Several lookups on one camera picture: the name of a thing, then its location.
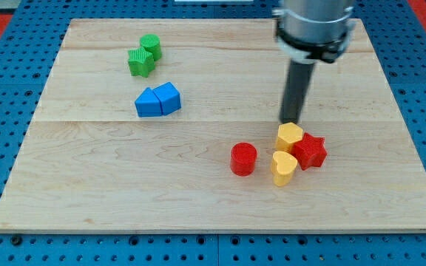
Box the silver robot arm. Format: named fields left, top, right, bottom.
left=272, top=0, right=355, bottom=64

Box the blue cube block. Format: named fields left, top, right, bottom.
left=153, top=82, right=181, bottom=115

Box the red star block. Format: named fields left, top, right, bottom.
left=291, top=132, right=328, bottom=171

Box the green star block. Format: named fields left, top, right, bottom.
left=127, top=47, right=155, bottom=78

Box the red cylinder block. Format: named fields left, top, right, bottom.
left=230, top=142, right=257, bottom=177

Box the wooden board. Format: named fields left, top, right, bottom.
left=0, top=19, right=426, bottom=234

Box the blue triangular prism block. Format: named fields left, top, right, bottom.
left=135, top=87, right=162, bottom=117

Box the yellow hexagon block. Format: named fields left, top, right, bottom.
left=275, top=123, right=303, bottom=153

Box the yellow heart block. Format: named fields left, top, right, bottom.
left=270, top=151, right=298, bottom=187

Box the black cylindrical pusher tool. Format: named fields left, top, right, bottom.
left=279, top=61, right=314, bottom=123

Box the green cylinder block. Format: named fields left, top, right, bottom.
left=140, top=34, right=162, bottom=61

